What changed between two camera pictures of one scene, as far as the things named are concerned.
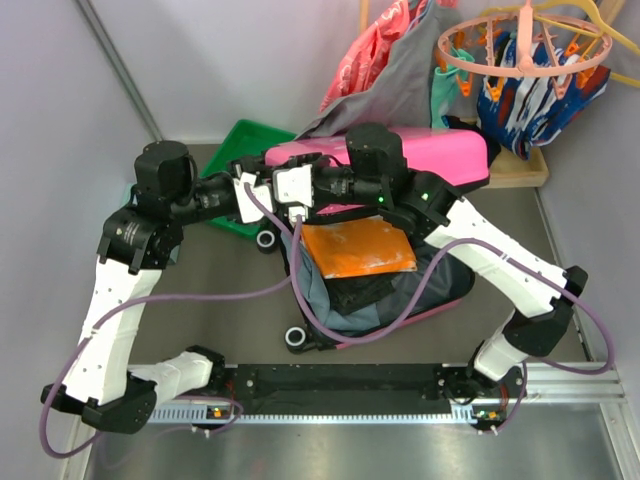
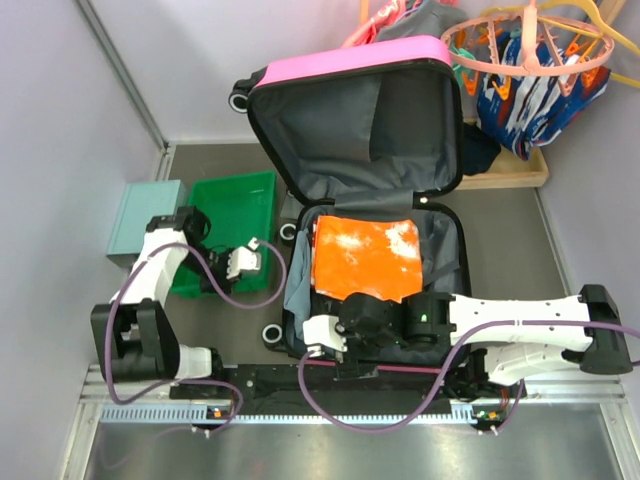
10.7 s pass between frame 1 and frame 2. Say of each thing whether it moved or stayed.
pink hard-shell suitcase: moved
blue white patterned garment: stayed
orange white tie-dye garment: moved
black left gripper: moved
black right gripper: moved
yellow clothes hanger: stayed
